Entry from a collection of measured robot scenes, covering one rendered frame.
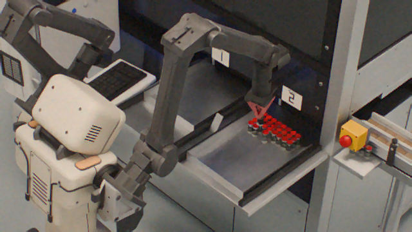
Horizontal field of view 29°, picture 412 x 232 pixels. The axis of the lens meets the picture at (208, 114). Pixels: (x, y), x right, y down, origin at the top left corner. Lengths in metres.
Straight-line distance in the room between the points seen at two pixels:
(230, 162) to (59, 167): 0.73
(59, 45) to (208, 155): 0.73
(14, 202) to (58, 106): 1.71
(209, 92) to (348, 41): 0.70
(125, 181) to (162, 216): 1.60
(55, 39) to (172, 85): 1.07
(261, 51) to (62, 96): 0.57
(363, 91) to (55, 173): 1.09
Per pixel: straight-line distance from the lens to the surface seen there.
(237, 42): 2.12
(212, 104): 2.90
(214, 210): 3.43
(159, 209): 3.73
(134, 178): 2.11
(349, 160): 2.74
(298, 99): 2.72
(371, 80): 2.71
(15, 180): 3.94
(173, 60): 1.95
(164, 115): 2.04
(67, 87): 2.16
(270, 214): 3.15
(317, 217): 2.96
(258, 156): 2.70
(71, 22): 2.26
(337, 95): 2.59
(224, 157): 2.68
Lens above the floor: 2.69
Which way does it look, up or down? 39 degrees down
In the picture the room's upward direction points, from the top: 2 degrees clockwise
